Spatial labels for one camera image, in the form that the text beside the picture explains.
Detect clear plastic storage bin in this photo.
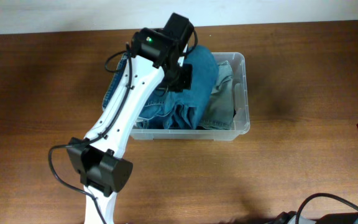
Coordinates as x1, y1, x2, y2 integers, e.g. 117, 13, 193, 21
130, 52, 250, 141

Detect dark blue jeans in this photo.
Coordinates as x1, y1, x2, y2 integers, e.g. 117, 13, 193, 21
101, 44, 220, 131

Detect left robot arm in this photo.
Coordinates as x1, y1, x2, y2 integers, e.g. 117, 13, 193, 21
66, 13, 196, 223

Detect light blue jeans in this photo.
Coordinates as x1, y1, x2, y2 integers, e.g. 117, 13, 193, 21
198, 60, 234, 130

